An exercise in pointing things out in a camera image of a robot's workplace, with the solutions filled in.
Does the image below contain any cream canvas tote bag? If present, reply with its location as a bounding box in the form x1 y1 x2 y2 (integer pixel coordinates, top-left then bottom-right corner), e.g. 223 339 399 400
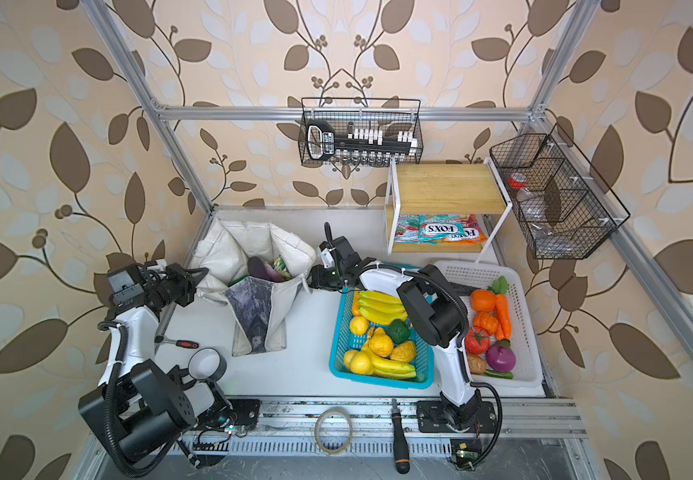
190 219 316 357

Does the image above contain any green snack bag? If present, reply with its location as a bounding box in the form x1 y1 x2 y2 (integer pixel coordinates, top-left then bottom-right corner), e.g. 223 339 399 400
272 256 292 281

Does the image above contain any purple eggplant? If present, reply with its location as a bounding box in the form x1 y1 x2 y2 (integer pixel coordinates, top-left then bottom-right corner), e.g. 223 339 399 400
248 256 286 283

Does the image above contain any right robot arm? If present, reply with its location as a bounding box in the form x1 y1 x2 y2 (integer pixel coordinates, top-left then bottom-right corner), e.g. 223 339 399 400
316 223 503 436

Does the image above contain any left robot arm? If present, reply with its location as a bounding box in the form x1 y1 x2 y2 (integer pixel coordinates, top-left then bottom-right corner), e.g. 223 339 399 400
78 261 234 479

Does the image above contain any Fox's candy bag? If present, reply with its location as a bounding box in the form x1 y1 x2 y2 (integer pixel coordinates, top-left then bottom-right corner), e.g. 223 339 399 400
393 214 487 245

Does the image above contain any banana bunch upper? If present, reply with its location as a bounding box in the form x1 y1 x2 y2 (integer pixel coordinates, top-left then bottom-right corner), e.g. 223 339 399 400
351 291 408 326

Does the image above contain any small yellow lemon left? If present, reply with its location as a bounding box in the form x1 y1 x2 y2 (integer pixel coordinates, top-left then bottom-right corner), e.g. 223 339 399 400
349 316 370 336

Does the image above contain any teal plastic basket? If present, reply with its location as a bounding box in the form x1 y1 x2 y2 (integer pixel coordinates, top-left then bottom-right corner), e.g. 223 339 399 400
330 287 433 389

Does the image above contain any green bell pepper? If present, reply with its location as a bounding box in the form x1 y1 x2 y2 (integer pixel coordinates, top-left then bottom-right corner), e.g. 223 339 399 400
385 319 410 345

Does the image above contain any yellow textured fruit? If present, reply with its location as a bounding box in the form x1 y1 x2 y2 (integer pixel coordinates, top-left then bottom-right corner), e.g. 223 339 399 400
367 333 394 358

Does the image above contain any black tape roll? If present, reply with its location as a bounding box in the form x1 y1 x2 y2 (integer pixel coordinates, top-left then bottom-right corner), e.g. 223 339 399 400
188 348 228 382

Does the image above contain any yellow lemon bottom left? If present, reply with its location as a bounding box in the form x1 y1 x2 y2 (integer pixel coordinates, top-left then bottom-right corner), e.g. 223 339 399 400
344 350 374 376

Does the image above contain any white wooden two-tier shelf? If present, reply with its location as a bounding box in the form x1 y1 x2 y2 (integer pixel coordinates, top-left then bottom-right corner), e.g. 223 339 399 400
385 160 513 264

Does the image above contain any banana lower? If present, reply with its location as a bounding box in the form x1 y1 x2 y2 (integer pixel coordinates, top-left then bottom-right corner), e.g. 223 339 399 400
364 349 416 379

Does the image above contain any black socket tool set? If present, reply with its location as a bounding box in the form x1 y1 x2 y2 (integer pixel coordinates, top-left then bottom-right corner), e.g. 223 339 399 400
298 120 423 167

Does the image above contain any red tomato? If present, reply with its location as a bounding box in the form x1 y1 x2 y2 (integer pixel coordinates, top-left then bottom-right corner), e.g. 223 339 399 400
464 326 490 355

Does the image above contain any orange carrot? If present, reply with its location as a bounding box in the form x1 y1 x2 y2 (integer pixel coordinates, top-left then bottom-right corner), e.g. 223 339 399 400
489 276 512 340

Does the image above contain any brown potato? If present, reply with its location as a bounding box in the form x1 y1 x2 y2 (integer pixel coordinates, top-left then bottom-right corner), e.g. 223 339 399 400
466 354 487 375

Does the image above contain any clear tape roll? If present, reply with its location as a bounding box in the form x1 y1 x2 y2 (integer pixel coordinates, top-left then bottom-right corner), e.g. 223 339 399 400
314 407 353 455

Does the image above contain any purple onion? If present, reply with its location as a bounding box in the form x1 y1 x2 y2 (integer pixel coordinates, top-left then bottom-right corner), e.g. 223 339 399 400
485 343 516 373

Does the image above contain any plastic bottle red cap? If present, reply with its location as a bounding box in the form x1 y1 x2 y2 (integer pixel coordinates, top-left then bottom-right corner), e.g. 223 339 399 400
507 172 554 239

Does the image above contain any white plastic basket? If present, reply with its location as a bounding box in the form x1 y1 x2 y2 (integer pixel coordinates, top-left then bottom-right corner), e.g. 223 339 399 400
434 260 543 396

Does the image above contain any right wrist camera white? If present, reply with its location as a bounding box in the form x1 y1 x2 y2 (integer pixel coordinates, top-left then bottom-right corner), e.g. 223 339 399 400
320 247 334 269

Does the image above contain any red handled screwdriver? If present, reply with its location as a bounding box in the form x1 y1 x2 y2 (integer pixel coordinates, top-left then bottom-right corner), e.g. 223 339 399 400
154 336 200 350

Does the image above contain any black wire basket back wall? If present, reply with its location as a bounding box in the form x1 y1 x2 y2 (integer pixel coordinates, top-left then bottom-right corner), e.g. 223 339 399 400
298 96 423 168

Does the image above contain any black wire basket wall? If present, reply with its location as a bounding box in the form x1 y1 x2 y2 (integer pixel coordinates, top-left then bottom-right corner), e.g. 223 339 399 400
489 124 630 260
298 96 423 168

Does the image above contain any aluminium frame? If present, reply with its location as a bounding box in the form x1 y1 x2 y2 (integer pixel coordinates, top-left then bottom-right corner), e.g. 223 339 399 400
78 0 693 480

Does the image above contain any black handled screwdriver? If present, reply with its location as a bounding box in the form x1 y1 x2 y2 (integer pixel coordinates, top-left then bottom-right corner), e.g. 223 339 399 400
390 398 410 475

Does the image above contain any black wire basket right wall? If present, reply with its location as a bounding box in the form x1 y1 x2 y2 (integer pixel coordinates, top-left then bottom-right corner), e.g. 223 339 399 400
489 124 630 260

